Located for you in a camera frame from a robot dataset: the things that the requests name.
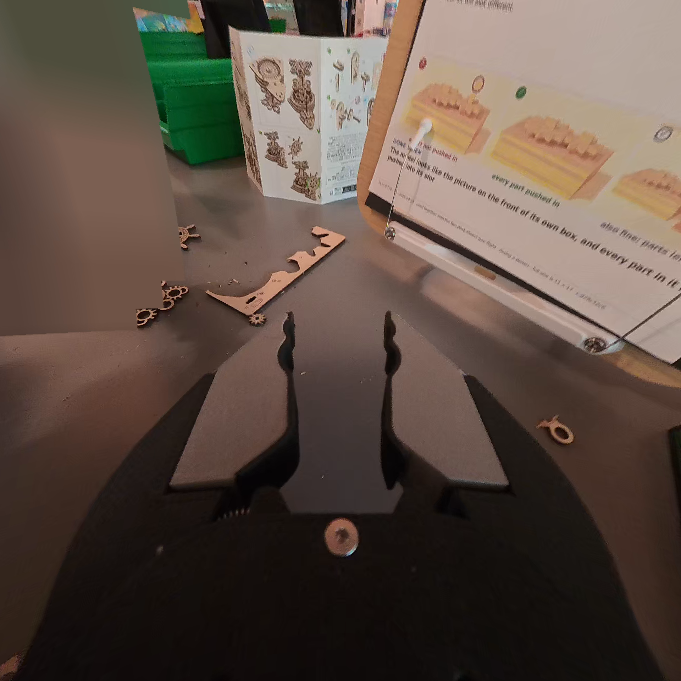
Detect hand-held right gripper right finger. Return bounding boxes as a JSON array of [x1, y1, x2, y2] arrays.
[[380, 311, 510, 490]]

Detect folded instruction leaflet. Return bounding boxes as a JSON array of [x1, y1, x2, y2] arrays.
[[229, 27, 389, 204]]

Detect printed instruction sheets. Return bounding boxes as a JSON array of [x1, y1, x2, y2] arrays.
[[367, 0, 681, 362]]

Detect jagged wooden sheet strip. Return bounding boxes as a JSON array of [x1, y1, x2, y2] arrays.
[[206, 226, 347, 319]]

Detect green plastic bin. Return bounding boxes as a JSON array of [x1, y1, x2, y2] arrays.
[[149, 56, 245, 166], [139, 31, 208, 62]]

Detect wooden gear model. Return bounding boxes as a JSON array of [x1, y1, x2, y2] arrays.
[[135, 280, 189, 328]]

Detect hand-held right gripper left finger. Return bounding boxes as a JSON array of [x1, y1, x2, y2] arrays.
[[169, 311, 300, 490]]

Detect small curly wooden offcut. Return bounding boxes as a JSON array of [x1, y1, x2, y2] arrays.
[[536, 415, 575, 445]]

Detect colourful picture book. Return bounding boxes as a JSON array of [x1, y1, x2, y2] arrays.
[[133, 6, 205, 34]]

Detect instruction sheet on wooden stand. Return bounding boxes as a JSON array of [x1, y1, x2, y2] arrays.
[[356, 0, 681, 389]]

